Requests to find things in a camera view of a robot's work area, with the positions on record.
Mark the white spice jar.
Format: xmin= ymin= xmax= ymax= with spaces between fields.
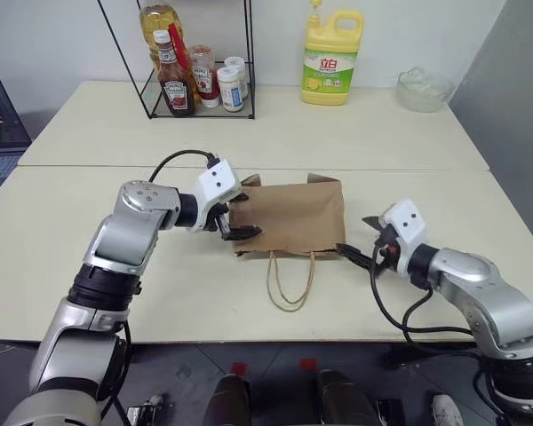
xmin=216 ymin=66 xmax=246 ymax=113
xmin=224 ymin=56 xmax=251 ymax=101

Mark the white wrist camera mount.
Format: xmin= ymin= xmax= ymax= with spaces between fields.
xmin=383 ymin=199 xmax=428 ymax=274
xmin=193 ymin=157 xmax=244 ymax=232

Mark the yellow cooking oil bottle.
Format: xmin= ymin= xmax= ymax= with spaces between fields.
xmin=138 ymin=0 xmax=184 ymax=75

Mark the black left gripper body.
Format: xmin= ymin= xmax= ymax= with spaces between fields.
xmin=202 ymin=201 xmax=233 ymax=241

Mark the large Heinz ketchup bottle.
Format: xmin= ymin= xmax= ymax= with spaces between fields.
xmin=153 ymin=29 xmax=197 ymax=117

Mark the small squeeze ketchup bottle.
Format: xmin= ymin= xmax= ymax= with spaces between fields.
xmin=187 ymin=43 xmax=221 ymax=110

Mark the white shoe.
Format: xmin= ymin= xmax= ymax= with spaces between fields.
xmin=431 ymin=393 xmax=464 ymax=426

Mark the clear glass bowl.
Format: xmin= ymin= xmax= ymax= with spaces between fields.
xmin=396 ymin=66 xmax=457 ymax=114

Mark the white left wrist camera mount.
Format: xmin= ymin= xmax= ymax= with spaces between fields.
xmin=193 ymin=157 xmax=244 ymax=232

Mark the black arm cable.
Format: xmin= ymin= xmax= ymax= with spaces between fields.
xmin=370 ymin=245 xmax=477 ymax=346
xmin=148 ymin=150 xmax=219 ymax=183

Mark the yellow dish detergent bottle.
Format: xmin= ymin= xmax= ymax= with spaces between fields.
xmin=300 ymin=0 xmax=366 ymax=107

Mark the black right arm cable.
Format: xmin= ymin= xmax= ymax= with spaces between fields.
xmin=370 ymin=245 xmax=477 ymax=346

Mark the black wire rack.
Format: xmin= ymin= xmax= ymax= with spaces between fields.
xmin=96 ymin=0 xmax=257 ymax=121

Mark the dark laptop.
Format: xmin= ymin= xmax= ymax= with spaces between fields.
xmin=0 ymin=74 xmax=33 ymax=209

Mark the dark rounded shape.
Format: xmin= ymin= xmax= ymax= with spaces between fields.
xmin=203 ymin=375 xmax=252 ymax=426
xmin=314 ymin=369 xmax=381 ymax=426

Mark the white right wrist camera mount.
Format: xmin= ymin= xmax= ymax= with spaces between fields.
xmin=383 ymin=199 xmax=428 ymax=274

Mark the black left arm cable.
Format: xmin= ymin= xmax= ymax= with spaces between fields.
xmin=148 ymin=150 xmax=219 ymax=183

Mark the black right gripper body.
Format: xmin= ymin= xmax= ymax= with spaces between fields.
xmin=373 ymin=223 xmax=402 ymax=270

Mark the brown paper bag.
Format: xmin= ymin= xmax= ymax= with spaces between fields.
xmin=228 ymin=172 xmax=347 ymax=314

